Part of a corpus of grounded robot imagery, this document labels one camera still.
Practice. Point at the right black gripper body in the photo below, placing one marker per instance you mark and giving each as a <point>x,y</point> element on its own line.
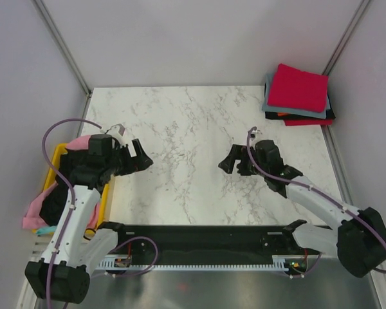
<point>264,167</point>

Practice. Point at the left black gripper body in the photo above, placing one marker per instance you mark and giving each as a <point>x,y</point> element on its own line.
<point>119,161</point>

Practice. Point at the crimson red t-shirt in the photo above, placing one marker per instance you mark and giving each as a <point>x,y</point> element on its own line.
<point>297,89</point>

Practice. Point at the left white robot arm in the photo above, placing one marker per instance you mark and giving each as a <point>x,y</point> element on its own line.
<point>65,268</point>

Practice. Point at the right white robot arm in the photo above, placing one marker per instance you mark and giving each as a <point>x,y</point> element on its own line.
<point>357,238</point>

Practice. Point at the black t-shirt in bin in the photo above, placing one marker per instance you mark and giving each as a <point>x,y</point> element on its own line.
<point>54,202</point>

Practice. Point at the folded red t-shirt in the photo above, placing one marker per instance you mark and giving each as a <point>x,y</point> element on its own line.
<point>308,122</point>

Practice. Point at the folded grey-blue t-shirt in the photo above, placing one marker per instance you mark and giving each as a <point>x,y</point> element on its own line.
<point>292,111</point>

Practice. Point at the yellow plastic bin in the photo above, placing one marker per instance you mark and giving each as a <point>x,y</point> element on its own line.
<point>99,212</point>

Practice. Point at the pink t-shirt in bin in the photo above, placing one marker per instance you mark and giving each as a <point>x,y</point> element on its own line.
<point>32,219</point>

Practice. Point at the teal cloth in bin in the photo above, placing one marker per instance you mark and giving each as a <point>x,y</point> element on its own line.
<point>45,230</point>

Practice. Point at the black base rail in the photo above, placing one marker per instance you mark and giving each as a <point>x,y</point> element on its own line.
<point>204,245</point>

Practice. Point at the white slotted cable duct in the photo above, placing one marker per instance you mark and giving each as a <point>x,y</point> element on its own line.
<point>111,263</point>

